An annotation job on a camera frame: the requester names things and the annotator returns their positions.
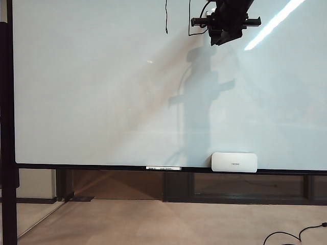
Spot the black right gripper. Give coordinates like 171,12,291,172
191,5,263,47

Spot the white whiteboard eraser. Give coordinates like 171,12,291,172
211,152,258,173

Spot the white glass whiteboard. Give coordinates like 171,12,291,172
12,0,327,172

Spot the white barcode label sticker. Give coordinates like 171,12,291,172
145,166,181,171

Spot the dark wooden low cabinet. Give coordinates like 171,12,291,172
162,173,327,204

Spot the black whiteboard bottom rail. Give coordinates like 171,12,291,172
16,163,327,177

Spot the black floor cable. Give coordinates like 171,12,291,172
263,222,327,245

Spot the dark door frame post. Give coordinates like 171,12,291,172
55,169,75,202

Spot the black vertical stand post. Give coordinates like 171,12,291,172
0,0,18,245

